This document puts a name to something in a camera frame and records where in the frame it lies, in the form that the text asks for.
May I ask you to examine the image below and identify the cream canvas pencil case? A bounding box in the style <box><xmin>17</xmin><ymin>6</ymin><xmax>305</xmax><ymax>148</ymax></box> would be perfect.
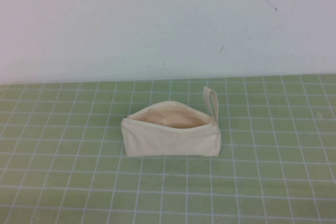
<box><xmin>121</xmin><ymin>86</ymin><xmax>222</xmax><ymax>158</ymax></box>

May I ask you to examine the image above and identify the green grid cutting mat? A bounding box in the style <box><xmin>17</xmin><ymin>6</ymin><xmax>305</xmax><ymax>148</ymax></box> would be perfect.
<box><xmin>0</xmin><ymin>73</ymin><xmax>336</xmax><ymax>224</ymax></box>

